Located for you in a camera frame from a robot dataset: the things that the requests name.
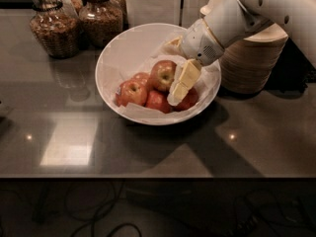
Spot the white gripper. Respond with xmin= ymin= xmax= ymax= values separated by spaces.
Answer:
xmin=161 ymin=19 xmax=224 ymax=106

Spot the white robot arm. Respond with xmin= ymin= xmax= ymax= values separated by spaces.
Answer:
xmin=164 ymin=0 xmax=316 ymax=106

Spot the top red-yellow apple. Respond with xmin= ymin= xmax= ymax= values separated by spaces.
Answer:
xmin=150 ymin=60 xmax=177 ymax=92

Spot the right red apple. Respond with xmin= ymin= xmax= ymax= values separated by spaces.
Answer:
xmin=174 ymin=88 xmax=198 ymax=112

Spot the back red apple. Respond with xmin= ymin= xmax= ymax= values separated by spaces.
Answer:
xmin=132 ymin=72 xmax=152 ymax=91

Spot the front middle red apple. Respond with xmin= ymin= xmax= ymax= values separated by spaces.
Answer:
xmin=145 ymin=90 xmax=171 ymax=114

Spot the white bowl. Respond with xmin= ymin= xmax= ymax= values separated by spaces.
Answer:
xmin=95 ymin=23 xmax=222 ymax=126

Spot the left red apple with sticker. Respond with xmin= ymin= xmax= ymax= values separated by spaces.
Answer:
xmin=116 ymin=79 xmax=147 ymax=107

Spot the white napkin dispenser left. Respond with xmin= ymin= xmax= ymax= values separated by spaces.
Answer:
xmin=126 ymin=0 xmax=181 ymax=27

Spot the back stack of paper bowls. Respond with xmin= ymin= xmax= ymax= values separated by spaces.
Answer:
xmin=199 ymin=0 xmax=222 ymax=18

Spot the middle glass cereal jar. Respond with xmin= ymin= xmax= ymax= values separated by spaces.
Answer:
xmin=79 ymin=0 xmax=123 ymax=48

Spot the black floor cable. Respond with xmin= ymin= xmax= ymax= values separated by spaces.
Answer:
xmin=62 ymin=179 xmax=143 ymax=237

